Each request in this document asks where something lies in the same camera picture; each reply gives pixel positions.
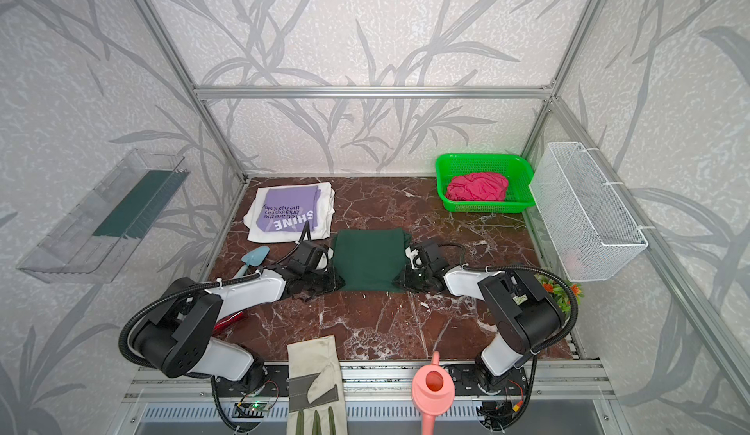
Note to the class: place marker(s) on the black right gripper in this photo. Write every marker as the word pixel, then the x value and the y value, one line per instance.
pixel 414 276

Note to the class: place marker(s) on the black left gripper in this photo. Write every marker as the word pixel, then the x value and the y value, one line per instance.
pixel 322 277

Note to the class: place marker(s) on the dark green t-shirt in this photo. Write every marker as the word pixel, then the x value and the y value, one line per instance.
pixel 370 260

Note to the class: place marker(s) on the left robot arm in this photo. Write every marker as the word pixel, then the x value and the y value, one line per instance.
pixel 176 334

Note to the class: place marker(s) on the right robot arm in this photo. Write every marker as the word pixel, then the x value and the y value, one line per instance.
pixel 533 309

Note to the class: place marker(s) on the light blue garden trowel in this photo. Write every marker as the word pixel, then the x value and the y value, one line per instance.
pixel 251 260

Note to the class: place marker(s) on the white folded t-shirt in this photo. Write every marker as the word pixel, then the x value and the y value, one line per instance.
pixel 322 231

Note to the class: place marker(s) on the pink crumpled t-shirt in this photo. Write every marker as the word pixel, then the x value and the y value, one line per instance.
pixel 478 187

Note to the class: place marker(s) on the red spray bottle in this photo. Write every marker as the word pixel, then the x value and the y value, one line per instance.
pixel 227 322

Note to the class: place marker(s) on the pink watering can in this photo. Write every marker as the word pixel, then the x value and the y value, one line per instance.
pixel 432 393

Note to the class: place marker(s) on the green plastic basket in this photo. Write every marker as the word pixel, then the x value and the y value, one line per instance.
pixel 516 169

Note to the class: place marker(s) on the beige gardening glove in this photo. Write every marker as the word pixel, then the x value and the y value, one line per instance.
pixel 316 402

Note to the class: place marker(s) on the potted artificial flowers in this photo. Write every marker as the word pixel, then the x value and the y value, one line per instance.
pixel 558 293

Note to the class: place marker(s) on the white wire mesh basket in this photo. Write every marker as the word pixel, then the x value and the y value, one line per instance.
pixel 592 231

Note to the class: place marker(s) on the clear plastic wall shelf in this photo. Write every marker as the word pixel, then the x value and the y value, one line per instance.
pixel 92 243

